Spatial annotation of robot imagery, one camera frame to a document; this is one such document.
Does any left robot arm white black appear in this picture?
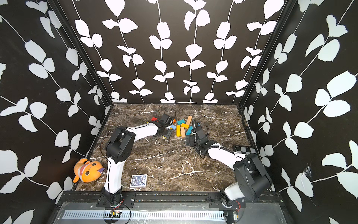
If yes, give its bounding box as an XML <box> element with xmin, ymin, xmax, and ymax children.
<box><xmin>101</xmin><ymin>114</ymin><xmax>174</xmax><ymax>206</ymax></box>

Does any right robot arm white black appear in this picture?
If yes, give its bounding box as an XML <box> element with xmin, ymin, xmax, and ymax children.
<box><xmin>187</xmin><ymin>126</ymin><xmax>273</xmax><ymax>201</ymax></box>

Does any amber long block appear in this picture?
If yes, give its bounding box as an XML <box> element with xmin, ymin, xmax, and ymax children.
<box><xmin>176</xmin><ymin>126</ymin><xmax>181</xmax><ymax>137</ymax></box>

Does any cyan long block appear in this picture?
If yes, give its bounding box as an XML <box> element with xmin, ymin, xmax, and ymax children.
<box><xmin>186</xmin><ymin>126</ymin><xmax>193</xmax><ymax>136</ymax></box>

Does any teal short block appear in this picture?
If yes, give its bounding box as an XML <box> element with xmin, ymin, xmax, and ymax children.
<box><xmin>177</xmin><ymin>119</ymin><xmax>185</xmax><ymax>125</ymax></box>

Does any tan wood long block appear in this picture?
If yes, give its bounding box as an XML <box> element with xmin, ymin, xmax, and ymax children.
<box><xmin>180</xmin><ymin>127</ymin><xmax>186</xmax><ymax>138</ymax></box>

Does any amber short block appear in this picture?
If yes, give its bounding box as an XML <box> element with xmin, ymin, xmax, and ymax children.
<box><xmin>181</xmin><ymin>123</ymin><xmax>189</xmax><ymax>129</ymax></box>

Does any natural wood long block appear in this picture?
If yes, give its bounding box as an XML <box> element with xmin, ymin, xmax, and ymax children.
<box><xmin>186</xmin><ymin>116</ymin><xmax>193</xmax><ymax>126</ymax></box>

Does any black white checkerboard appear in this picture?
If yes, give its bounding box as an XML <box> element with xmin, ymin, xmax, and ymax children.
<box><xmin>233</xmin><ymin>145</ymin><xmax>256</xmax><ymax>155</ymax></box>

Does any orange plush toy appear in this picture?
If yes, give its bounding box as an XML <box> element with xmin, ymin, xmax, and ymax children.
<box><xmin>73</xmin><ymin>158</ymin><xmax>105</xmax><ymax>183</ymax></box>

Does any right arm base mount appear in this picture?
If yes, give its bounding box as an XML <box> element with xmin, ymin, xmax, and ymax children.
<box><xmin>206</xmin><ymin>192</ymin><xmax>246</xmax><ymax>210</ymax></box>

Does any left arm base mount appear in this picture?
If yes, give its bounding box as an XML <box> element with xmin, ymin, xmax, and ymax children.
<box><xmin>96</xmin><ymin>190</ymin><xmax>136</xmax><ymax>209</ymax></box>

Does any white perforated rail strip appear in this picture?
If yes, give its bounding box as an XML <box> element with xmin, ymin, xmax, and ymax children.
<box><xmin>61</xmin><ymin>210</ymin><xmax>225</xmax><ymax>221</ymax></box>

